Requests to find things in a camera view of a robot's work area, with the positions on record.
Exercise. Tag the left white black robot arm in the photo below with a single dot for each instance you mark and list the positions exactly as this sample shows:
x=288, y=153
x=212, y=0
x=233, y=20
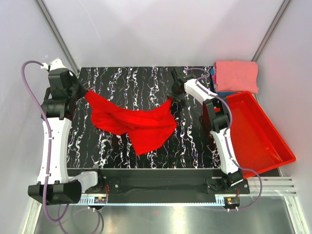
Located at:
x=57, y=124

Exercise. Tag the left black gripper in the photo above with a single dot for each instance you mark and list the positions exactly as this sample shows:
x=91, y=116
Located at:
x=79, y=88

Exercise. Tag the aluminium frame post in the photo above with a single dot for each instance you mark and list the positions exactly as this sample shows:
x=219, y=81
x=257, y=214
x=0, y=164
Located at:
x=271, y=29
x=56, y=33

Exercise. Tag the red plastic bin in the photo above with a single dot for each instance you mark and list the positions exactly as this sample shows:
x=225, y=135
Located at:
x=258, y=146

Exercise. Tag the grey slotted cable duct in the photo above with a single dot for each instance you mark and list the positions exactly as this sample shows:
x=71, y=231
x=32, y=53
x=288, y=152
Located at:
x=136, y=200

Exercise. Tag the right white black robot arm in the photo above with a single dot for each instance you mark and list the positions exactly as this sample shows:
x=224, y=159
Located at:
x=216, y=118

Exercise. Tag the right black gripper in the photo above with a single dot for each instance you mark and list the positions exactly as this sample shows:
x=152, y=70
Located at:
x=176, y=96

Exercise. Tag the right aluminium frame post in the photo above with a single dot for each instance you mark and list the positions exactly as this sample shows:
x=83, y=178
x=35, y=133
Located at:
x=271, y=29

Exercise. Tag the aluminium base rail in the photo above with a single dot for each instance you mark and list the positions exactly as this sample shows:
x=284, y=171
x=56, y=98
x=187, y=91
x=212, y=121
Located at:
x=270, y=186

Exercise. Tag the black marble pattern mat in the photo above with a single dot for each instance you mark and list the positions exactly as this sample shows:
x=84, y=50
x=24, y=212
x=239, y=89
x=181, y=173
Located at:
x=138, y=88

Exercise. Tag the left aluminium frame post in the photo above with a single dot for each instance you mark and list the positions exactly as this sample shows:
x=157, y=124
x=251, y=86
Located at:
x=56, y=33

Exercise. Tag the red t shirt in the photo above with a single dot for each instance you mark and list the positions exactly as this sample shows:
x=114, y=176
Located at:
x=147, y=130

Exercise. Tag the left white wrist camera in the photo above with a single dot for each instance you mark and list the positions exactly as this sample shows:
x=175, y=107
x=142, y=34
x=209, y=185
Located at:
x=55, y=64

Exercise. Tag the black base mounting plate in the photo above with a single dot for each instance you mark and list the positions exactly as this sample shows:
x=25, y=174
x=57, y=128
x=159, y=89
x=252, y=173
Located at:
x=210, y=181

